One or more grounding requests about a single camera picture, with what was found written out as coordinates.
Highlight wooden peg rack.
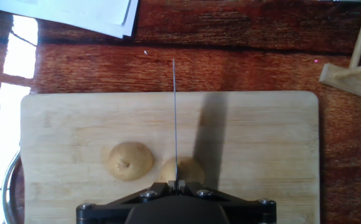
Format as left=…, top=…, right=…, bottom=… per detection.
left=319, top=0, right=361, bottom=103

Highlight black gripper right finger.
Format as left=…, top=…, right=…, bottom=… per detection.
left=179, top=179, right=277, bottom=224

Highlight small yellow potato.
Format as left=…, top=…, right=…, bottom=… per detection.
left=159, top=156, right=205, bottom=185
left=106, top=141, right=155, bottom=182

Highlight bamboo cutting board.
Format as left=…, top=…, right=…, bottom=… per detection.
left=1, top=90, right=321, bottom=224

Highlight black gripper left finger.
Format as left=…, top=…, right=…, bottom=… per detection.
left=76, top=179, right=177, bottom=224

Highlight steel kitchen knife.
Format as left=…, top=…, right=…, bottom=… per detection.
left=172, top=57, right=179, bottom=190

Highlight dark red wooden board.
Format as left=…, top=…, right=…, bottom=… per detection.
left=0, top=0, right=361, bottom=224

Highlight printed paper sheets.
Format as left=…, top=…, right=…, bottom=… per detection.
left=0, top=0, right=139, bottom=40

